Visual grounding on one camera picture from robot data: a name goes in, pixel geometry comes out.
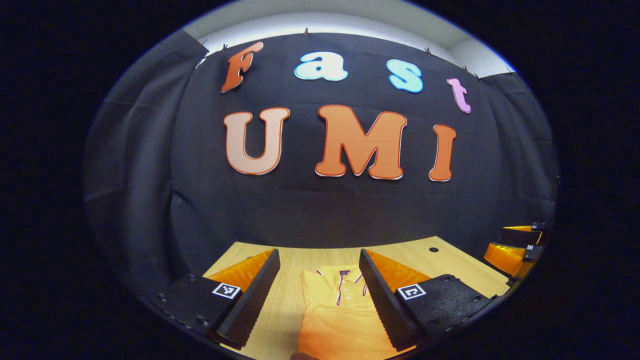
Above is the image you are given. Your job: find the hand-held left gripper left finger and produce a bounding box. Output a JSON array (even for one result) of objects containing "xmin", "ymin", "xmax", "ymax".
[{"xmin": 152, "ymin": 248, "xmax": 281, "ymax": 351}]

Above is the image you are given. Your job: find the black backdrop cloth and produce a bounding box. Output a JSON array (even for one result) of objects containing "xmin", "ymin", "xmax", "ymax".
[{"xmin": 84, "ymin": 30, "xmax": 560, "ymax": 301}]

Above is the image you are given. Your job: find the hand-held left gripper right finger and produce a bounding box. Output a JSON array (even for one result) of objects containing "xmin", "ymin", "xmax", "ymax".
[{"xmin": 358, "ymin": 248, "xmax": 496, "ymax": 352}]

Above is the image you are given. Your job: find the orange polo T-shirt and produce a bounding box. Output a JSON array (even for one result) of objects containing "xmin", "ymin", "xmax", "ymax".
[{"xmin": 297, "ymin": 265, "xmax": 416, "ymax": 360}]

